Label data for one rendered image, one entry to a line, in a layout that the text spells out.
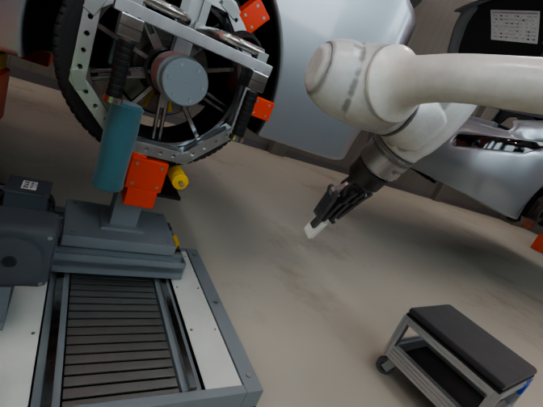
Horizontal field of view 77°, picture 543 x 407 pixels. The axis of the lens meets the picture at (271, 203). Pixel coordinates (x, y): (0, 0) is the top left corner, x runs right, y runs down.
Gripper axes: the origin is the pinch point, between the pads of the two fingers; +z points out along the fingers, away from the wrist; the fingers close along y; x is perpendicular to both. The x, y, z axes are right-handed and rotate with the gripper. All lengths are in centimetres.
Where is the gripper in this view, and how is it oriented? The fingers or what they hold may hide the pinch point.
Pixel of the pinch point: (316, 225)
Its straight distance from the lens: 80.5
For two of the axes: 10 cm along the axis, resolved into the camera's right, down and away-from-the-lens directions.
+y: 7.8, 0.0, 6.2
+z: -5.0, 6.1, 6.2
